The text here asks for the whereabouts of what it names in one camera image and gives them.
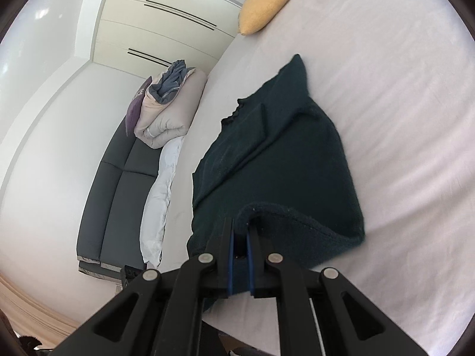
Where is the dark green knit garment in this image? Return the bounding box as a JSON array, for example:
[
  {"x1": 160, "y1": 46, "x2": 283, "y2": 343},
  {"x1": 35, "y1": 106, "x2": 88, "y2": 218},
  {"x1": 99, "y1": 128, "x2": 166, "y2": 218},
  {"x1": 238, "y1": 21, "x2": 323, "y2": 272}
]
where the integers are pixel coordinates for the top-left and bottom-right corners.
[{"x1": 187, "y1": 55, "x2": 365, "y2": 268}]

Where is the white pillow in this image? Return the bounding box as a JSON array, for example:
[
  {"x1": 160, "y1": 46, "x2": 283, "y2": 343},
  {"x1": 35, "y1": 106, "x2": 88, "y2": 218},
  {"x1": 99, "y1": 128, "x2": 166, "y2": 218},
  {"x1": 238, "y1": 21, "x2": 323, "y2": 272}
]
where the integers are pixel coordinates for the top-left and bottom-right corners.
[{"x1": 139, "y1": 137, "x2": 184, "y2": 268}]

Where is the dark grey upholstered headboard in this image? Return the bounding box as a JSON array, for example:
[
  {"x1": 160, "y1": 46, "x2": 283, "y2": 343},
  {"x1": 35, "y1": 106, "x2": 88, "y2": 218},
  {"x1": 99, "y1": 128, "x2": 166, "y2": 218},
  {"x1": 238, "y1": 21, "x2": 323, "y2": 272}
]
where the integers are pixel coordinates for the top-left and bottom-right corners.
[{"x1": 77, "y1": 122, "x2": 161, "y2": 282}]

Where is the folded beige duvet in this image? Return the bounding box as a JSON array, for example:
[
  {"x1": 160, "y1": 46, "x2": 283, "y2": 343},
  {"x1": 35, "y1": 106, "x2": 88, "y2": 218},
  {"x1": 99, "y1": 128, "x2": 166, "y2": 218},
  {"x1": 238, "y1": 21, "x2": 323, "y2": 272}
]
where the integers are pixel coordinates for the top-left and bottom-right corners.
[{"x1": 134, "y1": 68, "x2": 207, "y2": 150}]

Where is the purple pillow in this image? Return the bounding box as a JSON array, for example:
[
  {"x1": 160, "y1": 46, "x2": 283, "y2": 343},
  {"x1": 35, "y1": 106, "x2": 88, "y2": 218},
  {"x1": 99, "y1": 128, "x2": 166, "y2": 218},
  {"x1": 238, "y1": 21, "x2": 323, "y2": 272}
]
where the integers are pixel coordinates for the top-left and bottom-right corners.
[{"x1": 125, "y1": 76, "x2": 153, "y2": 136}]

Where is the blue grey folded cloth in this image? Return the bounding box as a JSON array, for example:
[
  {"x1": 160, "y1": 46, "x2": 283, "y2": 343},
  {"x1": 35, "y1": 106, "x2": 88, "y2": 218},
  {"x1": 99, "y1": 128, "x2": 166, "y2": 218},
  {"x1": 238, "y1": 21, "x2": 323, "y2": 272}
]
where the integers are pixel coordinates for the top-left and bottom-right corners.
[{"x1": 147, "y1": 60, "x2": 195, "y2": 105}]

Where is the white bed sheet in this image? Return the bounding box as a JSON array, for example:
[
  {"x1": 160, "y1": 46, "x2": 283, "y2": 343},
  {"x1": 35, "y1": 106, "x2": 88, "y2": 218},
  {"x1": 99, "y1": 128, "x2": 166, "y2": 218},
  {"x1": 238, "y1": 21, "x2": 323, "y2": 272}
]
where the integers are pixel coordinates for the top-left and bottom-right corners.
[{"x1": 159, "y1": 0, "x2": 474, "y2": 355}]

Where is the cream wardrobe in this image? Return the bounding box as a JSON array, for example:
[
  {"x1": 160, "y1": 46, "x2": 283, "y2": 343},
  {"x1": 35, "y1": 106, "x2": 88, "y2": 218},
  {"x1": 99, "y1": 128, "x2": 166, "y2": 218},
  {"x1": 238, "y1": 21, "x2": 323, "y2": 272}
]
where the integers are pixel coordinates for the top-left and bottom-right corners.
[{"x1": 93, "y1": 0, "x2": 242, "y2": 78}]

